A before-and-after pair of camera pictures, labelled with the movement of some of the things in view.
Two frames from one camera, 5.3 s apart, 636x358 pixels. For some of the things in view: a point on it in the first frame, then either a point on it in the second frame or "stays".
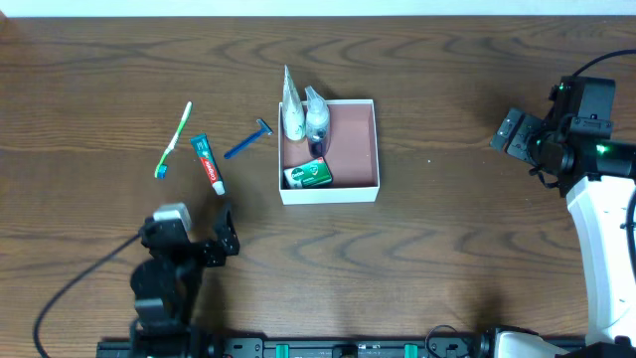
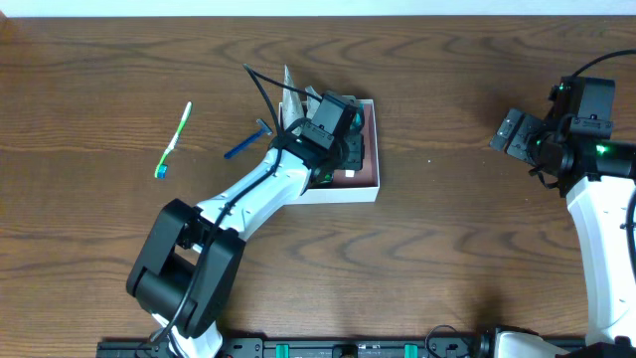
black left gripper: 208,250 to 353,150
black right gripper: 520,137 stays
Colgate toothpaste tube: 209,162 to 357,125
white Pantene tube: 293,116 stays
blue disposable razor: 264,128 stays
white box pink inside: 352,156 stays
